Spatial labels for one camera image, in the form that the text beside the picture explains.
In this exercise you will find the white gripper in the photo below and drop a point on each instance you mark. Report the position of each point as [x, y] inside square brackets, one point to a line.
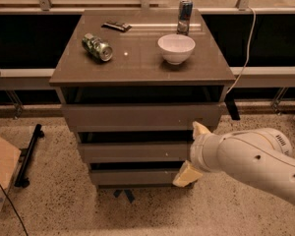
[197, 150]

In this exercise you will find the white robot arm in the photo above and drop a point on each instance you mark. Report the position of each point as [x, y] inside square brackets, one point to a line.
[260, 158]

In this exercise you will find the grey middle drawer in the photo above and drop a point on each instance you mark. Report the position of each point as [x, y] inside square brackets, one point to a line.
[136, 152]

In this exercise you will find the grey drawer cabinet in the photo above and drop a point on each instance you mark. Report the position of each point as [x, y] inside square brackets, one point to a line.
[137, 74]

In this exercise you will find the grey top drawer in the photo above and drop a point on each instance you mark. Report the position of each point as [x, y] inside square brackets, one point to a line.
[131, 117]

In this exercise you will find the white ceramic bowl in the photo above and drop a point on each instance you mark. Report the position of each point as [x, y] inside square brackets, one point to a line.
[176, 48]

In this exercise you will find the green soda can lying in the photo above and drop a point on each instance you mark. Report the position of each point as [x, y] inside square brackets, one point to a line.
[97, 47]

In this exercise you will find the blue tall can upright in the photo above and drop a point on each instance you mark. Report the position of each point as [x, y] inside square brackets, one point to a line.
[184, 16]

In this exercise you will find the dark snack bar wrapper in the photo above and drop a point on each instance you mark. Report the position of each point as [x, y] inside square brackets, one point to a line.
[123, 27]

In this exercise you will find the black metal bar stand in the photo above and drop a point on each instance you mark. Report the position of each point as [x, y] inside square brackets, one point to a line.
[22, 180]

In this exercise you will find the cardboard box left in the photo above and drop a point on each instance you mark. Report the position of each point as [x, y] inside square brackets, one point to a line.
[9, 156]

